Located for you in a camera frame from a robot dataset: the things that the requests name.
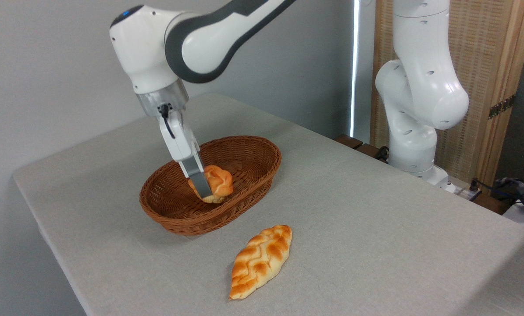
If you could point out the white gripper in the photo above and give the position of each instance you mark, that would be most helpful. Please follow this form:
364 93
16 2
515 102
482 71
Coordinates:
178 138

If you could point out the round golden bread roll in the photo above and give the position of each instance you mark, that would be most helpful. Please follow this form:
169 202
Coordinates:
221 182

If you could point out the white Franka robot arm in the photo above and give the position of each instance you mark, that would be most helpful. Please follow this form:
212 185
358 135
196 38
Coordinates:
156 48

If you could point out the long braided bread loaf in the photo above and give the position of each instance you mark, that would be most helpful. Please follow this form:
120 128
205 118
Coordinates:
262 261

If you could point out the brown oval wicker basket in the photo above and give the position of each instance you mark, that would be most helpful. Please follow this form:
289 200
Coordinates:
174 219

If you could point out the dark wooden block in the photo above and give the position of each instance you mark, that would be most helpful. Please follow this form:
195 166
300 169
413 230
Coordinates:
490 204
369 151
347 141

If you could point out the dark metal screen hinge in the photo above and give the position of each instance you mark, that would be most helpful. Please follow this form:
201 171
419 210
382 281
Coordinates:
502 106

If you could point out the wooden woven folding screen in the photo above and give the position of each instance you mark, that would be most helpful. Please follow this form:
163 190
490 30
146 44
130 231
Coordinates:
485 44

